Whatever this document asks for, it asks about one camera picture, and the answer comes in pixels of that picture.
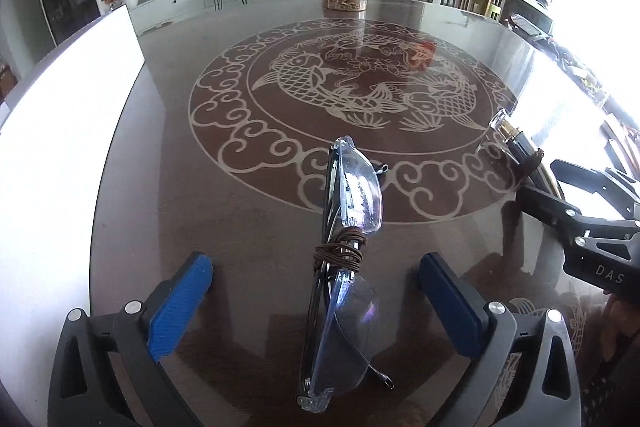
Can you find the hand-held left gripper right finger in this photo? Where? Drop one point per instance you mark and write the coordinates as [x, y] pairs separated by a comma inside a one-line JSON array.
[[450, 307]]

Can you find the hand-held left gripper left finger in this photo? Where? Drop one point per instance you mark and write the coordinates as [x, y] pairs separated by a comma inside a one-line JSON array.
[[177, 307]]

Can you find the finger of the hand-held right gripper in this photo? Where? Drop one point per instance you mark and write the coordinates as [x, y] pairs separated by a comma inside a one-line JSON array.
[[590, 179], [547, 202]]

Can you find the dark bottle with clear cap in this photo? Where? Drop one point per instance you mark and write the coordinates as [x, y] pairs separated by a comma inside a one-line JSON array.
[[520, 144]]

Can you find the clear safety glasses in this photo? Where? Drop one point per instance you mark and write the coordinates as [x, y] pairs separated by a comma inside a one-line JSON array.
[[350, 197]]

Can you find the person's right hand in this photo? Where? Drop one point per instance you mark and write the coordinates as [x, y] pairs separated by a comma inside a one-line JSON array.
[[622, 322]]

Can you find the white board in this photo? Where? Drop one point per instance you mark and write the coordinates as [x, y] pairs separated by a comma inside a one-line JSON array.
[[55, 132]]

